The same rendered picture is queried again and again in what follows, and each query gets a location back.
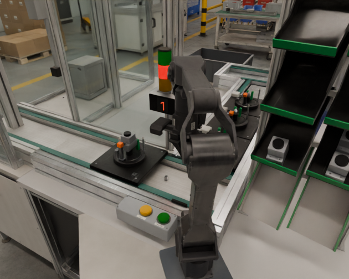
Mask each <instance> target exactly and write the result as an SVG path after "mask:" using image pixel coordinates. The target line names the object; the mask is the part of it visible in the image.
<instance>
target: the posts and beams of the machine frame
mask: <svg viewBox="0 0 349 279"><path fill-rule="evenodd" d="M183 42H184V0H176V56H183Z"/></svg>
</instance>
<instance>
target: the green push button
mask: <svg viewBox="0 0 349 279"><path fill-rule="evenodd" d="M157 218H158V221H159V222H160V223H162V224H165V223H167V222H169V220H170V216H169V214H168V213H160V214H159V215H158V217H157Z"/></svg>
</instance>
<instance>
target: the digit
mask: <svg viewBox="0 0 349 279"><path fill-rule="evenodd" d="M157 110H158V111H161V112H165V113H168V99H164V98H160V97H157Z"/></svg>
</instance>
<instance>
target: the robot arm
mask: <svg viewBox="0 0 349 279"><path fill-rule="evenodd" d="M167 79H169V80H170V82H171V85H172V89H173V93H174V96H175V113H174V114H173V115H172V118H174V119H175V125H172V120H170V119H168V118H164V117H160V118H158V119H157V120H156V121H155V122H154V123H152V124H151V125H150V133H152V134H155V135H158V136H160V135H162V134H163V132H162V131H163V130H164V131H168V132H170V139H169V142H171V143H172V144H173V145H174V147H175V148H176V150H177V151H178V153H179V154H180V156H181V157H182V163H183V164H186V168H187V174H188V178H189V179H190V180H191V181H192V183H191V194H190V200H189V210H183V211H182V212H181V220H180V226H178V227H177V229H176V230H177V231H176V233H175V244H176V256H177V257H178V258H179V262H180V265H181V268H182V271H183V274H184V277H185V279H209V278H212V277H213V272H212V270H211V268H212V267H213V260H218V259H219V256H218V245H217V234H216V229H215V225H214V224H213V222H212V217H211V214H212V210H213V205H214V200H215V195H216V191H217V186H218V183H219V182H221V181H222V180H223V179H225V178H226V177H228V176H229V175H230V174H231V172H232V169H233V167H234V164H235V162H236V161H237V160H238V143H237V135H236V130H235V124H234V122H233V121H232V119H231V118H230V117H229V116H228V114H227V113H226V112H225V110H224V109H223V108H222V102H221V97H220V92H219V90H215V89H214V88H213V86H212V85H211V84H210V82H209V81H208V79H207V77H206V62H205V61H204V60H203V58H202V57H201V56H200V55H197V56H174V57H173V61H171V62H170V65H169V67H168V70H167ZM207 113H214V115H215V117H216V118H217V120H218V121H219V122H220V124H221V125H222V126H223V128H224V129H225V130H226V133H222V132H218V131H214V130H209V132H207V133H206V134H204V133H202V131H199V130H197V129H201V128H202V124H205V121H206V115H207Z"/></svg>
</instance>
